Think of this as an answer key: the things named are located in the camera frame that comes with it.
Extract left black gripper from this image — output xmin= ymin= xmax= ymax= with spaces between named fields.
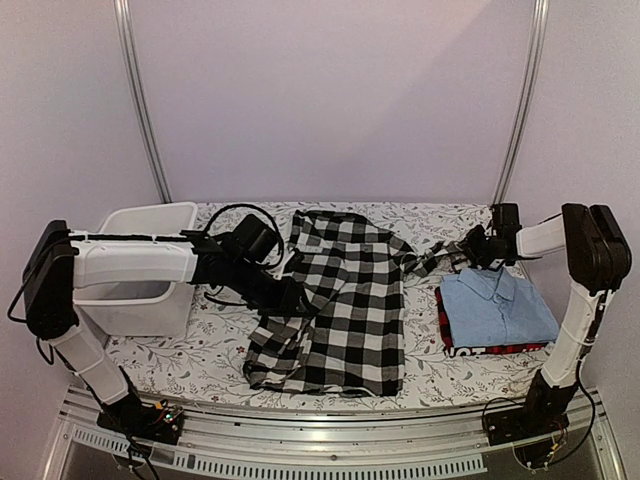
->
xmin=228 ymin=259 xmax=315 ymax=319

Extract black white plaid shirt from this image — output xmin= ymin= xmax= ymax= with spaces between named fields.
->
xmin=243 ymin=210 xmax=459 ymax=397

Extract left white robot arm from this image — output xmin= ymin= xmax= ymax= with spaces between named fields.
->
xmin=7 ymin=214 xmax=308 ymax=434

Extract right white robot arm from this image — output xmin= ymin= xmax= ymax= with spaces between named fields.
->
xmin=460 ymin=203 xmax=632 ymax=391

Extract folded light blue shirt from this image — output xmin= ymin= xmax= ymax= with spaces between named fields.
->
xmin=439 ymin=268 xmax=559 ymax=347

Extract white plastic bin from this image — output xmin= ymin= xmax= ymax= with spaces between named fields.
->
xmin=74 ymin=202 xmax=198 ymax=337

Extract floral white tablecloth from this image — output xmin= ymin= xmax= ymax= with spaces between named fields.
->
xmin=106 ymin=202 xmax=554 ymax=414

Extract folded red black shirt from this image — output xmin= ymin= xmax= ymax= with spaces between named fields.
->
xmin=435 ymin=288 xmax=549 ymax=358

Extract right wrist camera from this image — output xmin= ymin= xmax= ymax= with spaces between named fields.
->
xmin=491 ymin=203 xmax=522 ymax=239

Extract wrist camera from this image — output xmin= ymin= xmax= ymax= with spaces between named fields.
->
xmin=491 ymin=203 xmax=522 ymax=239
xmin=229 ymin=214 xmax=279 ymax=264

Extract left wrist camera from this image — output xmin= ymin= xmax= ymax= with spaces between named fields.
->
xmin=229 ymin=214 xmax=279 ymax=264

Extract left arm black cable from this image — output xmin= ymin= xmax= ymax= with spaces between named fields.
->
xmin=204 ymin=202 xmax=286 ymax=276

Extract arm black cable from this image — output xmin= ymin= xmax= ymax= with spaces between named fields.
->
xmin=204 ymin=202 xmax=286 ymax=276
xmin=479 ymin=289 xmax=614 ymax=466

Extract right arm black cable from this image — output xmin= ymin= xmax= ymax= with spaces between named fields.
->
xmin=479 ymin=289 xmax=614 ymax=466

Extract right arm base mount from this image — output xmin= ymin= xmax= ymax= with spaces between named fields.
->
xmin=481 ymin=397 xmax=569 ymax=470

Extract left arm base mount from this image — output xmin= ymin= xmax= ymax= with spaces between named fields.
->
xmin=97 ymin=397 xmax=184 ymax=445

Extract aluminium front rail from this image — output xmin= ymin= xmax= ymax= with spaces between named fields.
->
xmin=42 ymin=387 xmax=628 ymax=479

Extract right aluminium frame post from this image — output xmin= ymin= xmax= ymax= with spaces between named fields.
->
xmin=492 ymin=0 xmax=550 ymax=204

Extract aluminium frame post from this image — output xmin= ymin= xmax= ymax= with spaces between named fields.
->
xmin=113 ymin=0 xmax=173 ymax=203
xmin=492 ymin=0 xmax=550 ymax=204

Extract left aluminium frame post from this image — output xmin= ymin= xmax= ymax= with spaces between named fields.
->
xmin=113 ymin=0 xmax=173 ymax=203

